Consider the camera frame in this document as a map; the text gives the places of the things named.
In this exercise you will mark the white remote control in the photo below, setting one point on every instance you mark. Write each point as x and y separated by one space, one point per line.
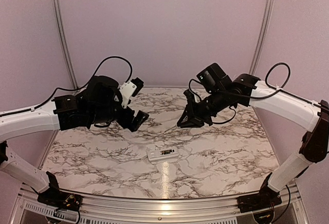
155 155

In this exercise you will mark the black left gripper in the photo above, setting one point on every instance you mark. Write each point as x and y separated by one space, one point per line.
126 122

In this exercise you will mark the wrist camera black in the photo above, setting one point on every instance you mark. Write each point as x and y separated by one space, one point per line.
189 96
139 84

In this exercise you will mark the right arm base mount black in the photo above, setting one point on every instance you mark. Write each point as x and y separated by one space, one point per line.
258 201

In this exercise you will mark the right aluminium corner post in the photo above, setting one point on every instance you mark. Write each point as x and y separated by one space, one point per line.
262 35

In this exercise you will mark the black battery in remote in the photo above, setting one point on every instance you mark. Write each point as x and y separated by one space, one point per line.
167 152

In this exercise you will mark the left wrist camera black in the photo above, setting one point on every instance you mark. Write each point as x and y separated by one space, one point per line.
139 84

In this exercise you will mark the small clear-handled screwdriver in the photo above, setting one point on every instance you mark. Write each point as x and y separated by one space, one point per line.
169 129

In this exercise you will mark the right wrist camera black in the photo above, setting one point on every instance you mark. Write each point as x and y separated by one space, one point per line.
189 96

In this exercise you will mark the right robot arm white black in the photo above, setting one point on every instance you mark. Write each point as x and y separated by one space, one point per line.
279 110

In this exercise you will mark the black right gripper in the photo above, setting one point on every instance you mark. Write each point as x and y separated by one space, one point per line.
189 122

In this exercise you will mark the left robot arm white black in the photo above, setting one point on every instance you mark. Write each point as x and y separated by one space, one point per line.
100 103

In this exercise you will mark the aluminium corner post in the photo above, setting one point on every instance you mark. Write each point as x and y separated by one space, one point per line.
63 42
262 35

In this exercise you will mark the left aluminium corner post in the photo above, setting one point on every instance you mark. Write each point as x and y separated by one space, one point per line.
63 42

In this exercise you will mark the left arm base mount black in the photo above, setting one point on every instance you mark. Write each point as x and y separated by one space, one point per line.
61 200

